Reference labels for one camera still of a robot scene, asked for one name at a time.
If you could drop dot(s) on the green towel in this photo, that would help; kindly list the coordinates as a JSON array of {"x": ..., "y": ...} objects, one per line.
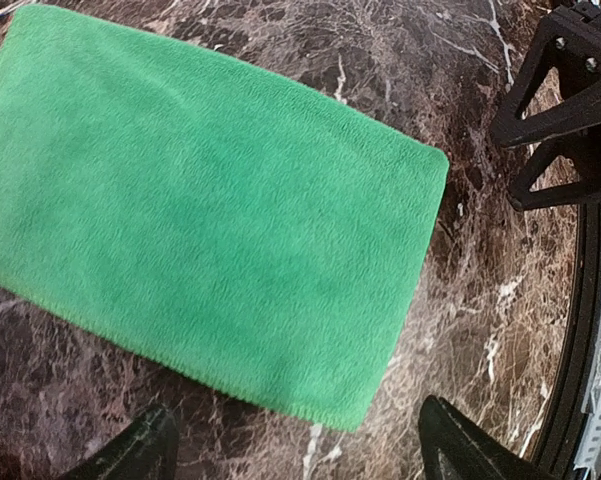
[{"x": 229, "y": 223}]

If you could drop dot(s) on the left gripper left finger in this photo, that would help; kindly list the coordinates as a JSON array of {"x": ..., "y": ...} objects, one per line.
[{"x": 146, "y": 449}]

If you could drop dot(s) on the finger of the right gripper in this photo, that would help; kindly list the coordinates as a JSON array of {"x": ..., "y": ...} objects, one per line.
[
  {"x": 564, "y": 171},
  {"x": 558, "y": 87}
]

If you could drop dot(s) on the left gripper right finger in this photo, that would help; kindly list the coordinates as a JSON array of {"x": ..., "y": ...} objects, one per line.
[{"x": 448, "y": 437}]

